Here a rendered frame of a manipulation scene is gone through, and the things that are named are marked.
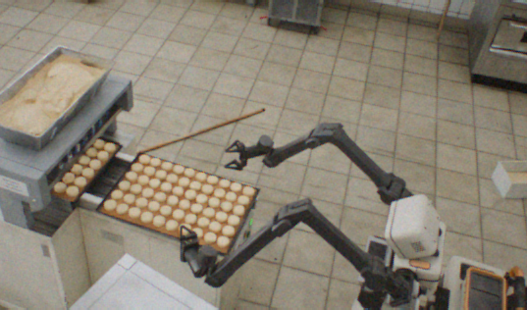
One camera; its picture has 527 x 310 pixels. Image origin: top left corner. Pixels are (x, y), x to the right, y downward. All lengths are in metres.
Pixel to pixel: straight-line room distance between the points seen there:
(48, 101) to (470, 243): 2.70
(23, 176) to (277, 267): 1.69
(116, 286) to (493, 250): 3.12
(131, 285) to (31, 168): 1.26
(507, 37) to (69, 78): 3.62
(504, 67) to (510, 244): 1.80
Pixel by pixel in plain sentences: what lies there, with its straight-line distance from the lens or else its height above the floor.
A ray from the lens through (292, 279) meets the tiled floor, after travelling 3.43.
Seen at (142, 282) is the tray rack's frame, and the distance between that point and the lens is 1.16.
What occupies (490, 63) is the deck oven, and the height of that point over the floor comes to 0.25.
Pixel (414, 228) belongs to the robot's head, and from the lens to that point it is 2.13.
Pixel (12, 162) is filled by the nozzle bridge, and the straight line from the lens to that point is 2.39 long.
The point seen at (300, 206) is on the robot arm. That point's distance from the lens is 1.98.
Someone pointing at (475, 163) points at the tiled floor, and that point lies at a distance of 4.55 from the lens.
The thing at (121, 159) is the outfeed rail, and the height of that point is 0.89.
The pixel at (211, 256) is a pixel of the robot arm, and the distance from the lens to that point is 2.13.
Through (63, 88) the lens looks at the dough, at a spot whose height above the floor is 1.28.
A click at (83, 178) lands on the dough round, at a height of 0.92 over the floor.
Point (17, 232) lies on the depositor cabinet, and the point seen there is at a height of 0.77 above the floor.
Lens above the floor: 2.77
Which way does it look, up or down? 42 degrees down
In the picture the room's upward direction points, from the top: 7 degrees clockwise
